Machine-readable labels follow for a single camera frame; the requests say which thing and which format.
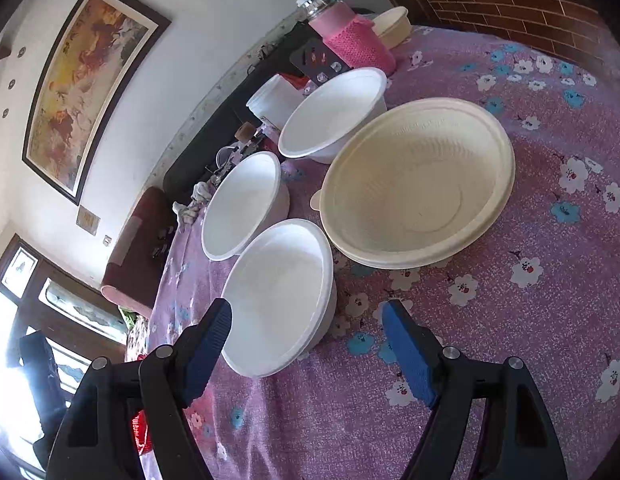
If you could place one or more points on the crumpled white cloth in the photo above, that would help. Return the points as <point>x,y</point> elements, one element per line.
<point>201,196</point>

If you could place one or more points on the pink sleeved glass bottle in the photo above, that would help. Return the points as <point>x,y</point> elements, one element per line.
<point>347,34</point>

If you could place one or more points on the cream plastic plate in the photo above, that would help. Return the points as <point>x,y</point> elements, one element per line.
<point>417,185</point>

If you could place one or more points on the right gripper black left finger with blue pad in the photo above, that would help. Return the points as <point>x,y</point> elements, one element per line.
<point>96,440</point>

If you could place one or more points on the purple floral tablecloth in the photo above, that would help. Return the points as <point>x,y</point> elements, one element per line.
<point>542,284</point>

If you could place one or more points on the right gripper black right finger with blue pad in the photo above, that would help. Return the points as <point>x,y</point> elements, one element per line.
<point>517,439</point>

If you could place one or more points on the black perforated phone stand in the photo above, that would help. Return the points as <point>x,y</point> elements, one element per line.
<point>318,62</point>

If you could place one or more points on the maroon armchair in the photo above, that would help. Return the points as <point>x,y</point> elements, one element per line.
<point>137,262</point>

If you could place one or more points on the black handheld device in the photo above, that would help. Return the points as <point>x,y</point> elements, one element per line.
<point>41,371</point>

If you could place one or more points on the cream bowl far corner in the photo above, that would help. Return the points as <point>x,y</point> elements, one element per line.
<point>393,27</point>

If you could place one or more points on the framed horse painting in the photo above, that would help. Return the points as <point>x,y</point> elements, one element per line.
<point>94,56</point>

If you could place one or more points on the wooden glass door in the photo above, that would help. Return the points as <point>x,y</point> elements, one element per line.
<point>76,320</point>

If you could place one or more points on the black sofa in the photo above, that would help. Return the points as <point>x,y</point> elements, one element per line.
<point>192,156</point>

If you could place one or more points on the white foam bowl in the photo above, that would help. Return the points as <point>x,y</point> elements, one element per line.
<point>249,200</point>
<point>326,121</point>
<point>282,292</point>

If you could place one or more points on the white plastic jar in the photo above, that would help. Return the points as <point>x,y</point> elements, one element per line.
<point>275,101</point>

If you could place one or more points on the small wall picture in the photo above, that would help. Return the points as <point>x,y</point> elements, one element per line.
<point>87,220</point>

